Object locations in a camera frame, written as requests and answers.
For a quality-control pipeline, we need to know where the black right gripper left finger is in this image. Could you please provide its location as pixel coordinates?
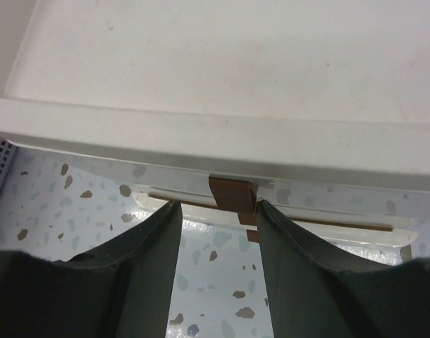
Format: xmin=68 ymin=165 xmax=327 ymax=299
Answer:
xmin=0 ymin=202 xmax=183 ymax=337

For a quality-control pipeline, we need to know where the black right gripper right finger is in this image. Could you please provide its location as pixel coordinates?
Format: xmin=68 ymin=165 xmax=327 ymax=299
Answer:
xmin=257 ymin=201 xmax=430 ymax=337

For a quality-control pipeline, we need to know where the cream drawer organizer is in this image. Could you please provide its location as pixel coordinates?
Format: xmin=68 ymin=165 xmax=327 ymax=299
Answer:
xmin=0 ymin=1 xmax=430 ymax=256

